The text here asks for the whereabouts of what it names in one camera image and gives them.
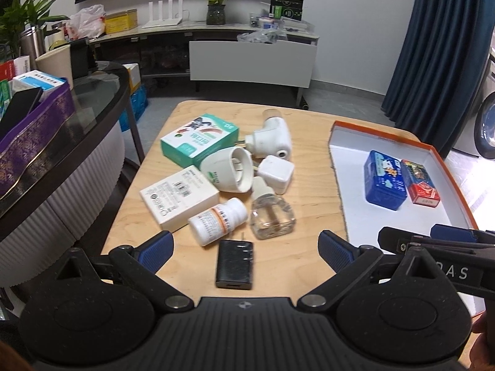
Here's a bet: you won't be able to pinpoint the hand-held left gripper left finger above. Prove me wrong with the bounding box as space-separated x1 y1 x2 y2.
64 230 195 313

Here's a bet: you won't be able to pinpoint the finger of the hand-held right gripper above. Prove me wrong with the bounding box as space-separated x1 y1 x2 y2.
430 224 495 245
378 226 495 258

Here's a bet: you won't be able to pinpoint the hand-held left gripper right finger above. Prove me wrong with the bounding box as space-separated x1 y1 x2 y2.
297 230 438 313

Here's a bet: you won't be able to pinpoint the orange-rimmed white box lid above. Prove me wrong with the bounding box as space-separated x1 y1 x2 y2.
328 121 481 246

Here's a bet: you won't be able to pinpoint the white mosquito repellent heater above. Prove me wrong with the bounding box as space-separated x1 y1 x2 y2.
243 109 292 161

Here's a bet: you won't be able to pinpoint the blue tin box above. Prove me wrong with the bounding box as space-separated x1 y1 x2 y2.
364 149 408 211

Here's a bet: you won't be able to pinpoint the red card box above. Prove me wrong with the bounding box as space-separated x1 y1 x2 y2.
399 159 441 206

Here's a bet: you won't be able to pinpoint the white flat box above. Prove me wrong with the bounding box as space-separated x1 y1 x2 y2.
139 165 220 233

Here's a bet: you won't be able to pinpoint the white pill bottle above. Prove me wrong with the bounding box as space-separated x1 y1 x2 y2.
187 197 248 247

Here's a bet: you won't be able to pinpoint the clear liquid refill bottle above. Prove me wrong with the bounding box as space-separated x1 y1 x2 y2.
250 176 297 241

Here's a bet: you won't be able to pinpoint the black plug charger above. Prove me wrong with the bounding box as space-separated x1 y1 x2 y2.
215 233 255 290

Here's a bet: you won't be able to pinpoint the white cube charger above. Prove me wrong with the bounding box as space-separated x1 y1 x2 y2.
257 155 295 195

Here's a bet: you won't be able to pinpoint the white oval plug-in device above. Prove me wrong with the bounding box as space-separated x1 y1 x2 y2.
200 146 256 194

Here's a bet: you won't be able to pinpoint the green printed carton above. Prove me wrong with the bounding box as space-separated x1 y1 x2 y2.
160 113 239 166

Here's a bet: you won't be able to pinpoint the white washing machine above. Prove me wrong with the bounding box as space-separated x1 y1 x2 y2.
450 44 495 160

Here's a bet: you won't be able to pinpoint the purple patterned box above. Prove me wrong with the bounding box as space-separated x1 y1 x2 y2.
0 80 77 202

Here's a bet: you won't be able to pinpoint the white orange carton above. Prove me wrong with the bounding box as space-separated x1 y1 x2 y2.
123 62 142 94

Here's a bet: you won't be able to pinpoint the dark blue curtain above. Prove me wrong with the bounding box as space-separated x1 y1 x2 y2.
382 0 495 160

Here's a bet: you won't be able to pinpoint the black flat device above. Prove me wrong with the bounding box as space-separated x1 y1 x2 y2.
0 87 44 140

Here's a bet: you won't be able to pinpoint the blue white tissue box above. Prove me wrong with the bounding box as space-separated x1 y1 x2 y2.
11 70 69 94

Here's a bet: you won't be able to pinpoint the black stand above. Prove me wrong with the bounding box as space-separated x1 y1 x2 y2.
69 37 98 80

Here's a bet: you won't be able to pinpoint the beige paper cup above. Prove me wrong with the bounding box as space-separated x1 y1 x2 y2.
35 44 72 88

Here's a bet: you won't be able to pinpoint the white television cabinet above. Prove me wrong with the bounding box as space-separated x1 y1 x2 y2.
88 19 321 109

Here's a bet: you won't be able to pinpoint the clear plastic bags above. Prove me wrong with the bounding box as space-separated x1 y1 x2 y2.
236 30 289 45

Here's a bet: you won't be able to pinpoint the red white box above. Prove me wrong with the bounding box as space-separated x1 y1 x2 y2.
0 56 32 86

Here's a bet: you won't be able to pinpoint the yellow box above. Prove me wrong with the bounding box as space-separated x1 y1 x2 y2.
104 8 139 35

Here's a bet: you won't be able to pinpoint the white router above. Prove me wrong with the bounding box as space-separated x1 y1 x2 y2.
141 2 185 29

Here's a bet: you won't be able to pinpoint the steel thermos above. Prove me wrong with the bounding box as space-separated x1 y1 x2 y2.
19 26 47 67

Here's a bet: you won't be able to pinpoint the white plastic bag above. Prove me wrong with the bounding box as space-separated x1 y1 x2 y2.
65 4 106 40

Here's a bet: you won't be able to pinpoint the black green display box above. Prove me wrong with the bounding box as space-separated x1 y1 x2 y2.
269 0 305 22

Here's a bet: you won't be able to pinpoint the green leafy plant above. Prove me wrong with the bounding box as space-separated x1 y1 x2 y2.
0 0 71 59

